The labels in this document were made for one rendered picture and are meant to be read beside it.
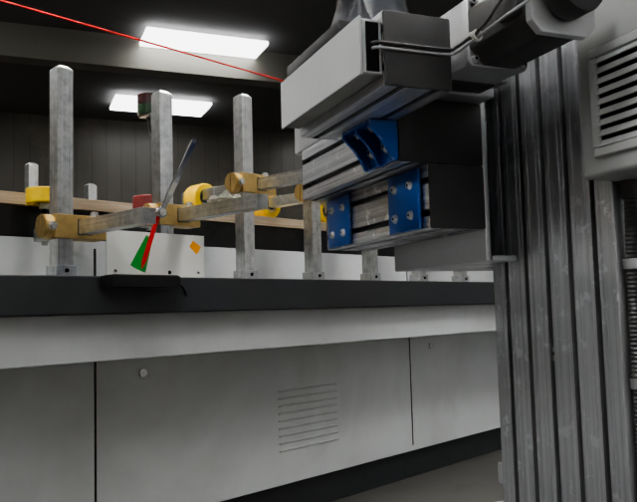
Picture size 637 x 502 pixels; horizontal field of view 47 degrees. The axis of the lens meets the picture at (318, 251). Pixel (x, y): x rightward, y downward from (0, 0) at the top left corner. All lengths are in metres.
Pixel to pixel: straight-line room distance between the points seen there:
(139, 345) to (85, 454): 0.33
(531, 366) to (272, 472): 1.30
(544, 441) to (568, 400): 0.08
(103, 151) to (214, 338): 9.06
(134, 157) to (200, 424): 8.93
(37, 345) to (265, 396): 0.84
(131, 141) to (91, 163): 0.65
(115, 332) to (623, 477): 1.08
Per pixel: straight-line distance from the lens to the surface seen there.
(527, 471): 1.12
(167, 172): 1.75
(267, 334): 1.93
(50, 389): 1.82
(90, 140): 10.80
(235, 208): 1.58
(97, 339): 1.64
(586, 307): 0.99
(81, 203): 1.86
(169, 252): 1.72
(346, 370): 2.46
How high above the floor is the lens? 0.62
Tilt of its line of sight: 5 degrees up
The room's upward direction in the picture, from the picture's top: 2 degrees counter-clockwise
